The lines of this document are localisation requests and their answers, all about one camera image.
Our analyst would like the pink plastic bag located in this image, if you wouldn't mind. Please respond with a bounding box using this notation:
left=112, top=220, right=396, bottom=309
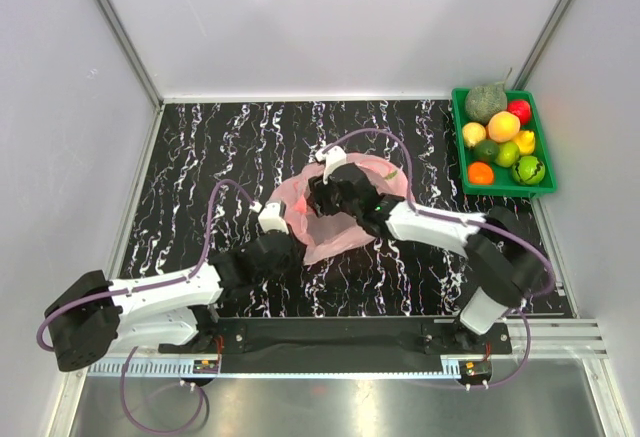
left=269, top=153, right=408, bottom=265

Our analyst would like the red peach fruit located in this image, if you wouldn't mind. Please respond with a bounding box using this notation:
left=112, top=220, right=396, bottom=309
left=294, top=196, right=308, bottom=214

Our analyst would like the pale yellow round fruit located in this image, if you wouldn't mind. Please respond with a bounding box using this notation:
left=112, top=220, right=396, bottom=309
left=462, top=122, right=487, bottom=149

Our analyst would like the dark green fruit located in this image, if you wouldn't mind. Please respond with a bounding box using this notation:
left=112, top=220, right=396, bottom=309
left=472, top=139, right=500, bottom=164

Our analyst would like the lime green fruit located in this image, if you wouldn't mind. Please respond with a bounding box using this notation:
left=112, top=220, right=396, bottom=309
left=494, top=141, right=520, bottom=168

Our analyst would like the yellow lemon fruit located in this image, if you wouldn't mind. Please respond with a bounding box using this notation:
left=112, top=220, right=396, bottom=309
left=513, top=130, right=536, bottom=156

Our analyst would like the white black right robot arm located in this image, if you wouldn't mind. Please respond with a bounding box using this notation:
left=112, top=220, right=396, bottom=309
left=307, top=163, right=549, bottom=354

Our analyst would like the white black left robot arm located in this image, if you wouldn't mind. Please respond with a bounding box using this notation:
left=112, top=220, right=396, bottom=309
left=37, top=231, right=306, bottom=372

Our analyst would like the green cracked ball fruit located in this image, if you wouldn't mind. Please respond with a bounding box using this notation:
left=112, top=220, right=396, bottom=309
left=511, top=155, right=546, bottom=186

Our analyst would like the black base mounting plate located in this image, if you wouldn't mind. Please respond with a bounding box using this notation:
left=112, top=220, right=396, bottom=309
left=159, top=317, right=512, bottom=374

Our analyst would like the orange in tray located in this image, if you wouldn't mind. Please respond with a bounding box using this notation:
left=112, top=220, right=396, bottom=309
left=467, top=161, right=495, bottom=186

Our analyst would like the green plastic tray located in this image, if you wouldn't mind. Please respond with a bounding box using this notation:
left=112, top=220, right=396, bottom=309
left=451, top=87, right=557, bottom=199

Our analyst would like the grey green melon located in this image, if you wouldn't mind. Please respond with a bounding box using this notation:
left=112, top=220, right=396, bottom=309
left=465, top=81, right=508, bottom=125

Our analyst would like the red apple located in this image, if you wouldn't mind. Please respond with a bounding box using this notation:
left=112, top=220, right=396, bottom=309
left=507, top=99, right=532, bottom=126

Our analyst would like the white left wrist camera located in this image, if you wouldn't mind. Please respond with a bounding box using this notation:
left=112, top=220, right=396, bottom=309
left=251, top=201, right=289, bottom=234

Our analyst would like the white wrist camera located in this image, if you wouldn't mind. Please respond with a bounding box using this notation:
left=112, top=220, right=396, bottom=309
left=315, top=146, right=347, bottom=184
left=251, top=201, right=289, bottom=234

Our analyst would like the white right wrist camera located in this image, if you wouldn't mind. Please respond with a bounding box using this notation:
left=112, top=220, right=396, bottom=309
left=315, top=146, right=347, bottom=184

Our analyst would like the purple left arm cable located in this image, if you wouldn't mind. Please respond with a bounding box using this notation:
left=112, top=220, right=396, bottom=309
left=37, top=179, right=261, bottom=433

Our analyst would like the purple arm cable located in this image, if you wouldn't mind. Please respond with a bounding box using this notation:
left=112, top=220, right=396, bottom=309
left=322, top=128, right=557, bottom=391
left=37, top=179, right=261, bottom=433

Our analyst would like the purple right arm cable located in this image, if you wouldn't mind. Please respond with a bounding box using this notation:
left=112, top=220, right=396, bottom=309
left=322, top=128, right=557, bottom=391

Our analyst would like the aluminium rail frame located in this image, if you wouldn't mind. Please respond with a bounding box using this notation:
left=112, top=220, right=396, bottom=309
left=49, top=315, right=634, bottom=436

